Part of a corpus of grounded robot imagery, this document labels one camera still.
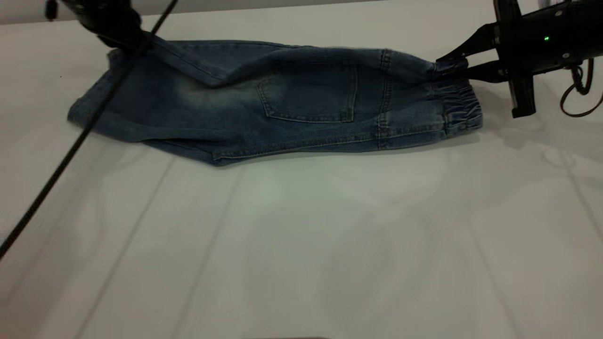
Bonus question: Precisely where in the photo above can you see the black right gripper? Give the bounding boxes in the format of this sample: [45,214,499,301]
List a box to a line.
[431,0,603,118]

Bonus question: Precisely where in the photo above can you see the thin black looped cable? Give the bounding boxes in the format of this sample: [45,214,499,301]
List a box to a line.
[560,64,603,118]

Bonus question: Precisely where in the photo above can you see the black braided cable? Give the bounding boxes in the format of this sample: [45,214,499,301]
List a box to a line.
[0,0,179,259]

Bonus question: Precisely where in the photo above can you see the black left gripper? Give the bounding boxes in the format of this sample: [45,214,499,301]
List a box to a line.
[61,0,152,51]

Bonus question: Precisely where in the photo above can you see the blue denim jeans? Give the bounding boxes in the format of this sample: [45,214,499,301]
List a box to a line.
[67,34,483,166]

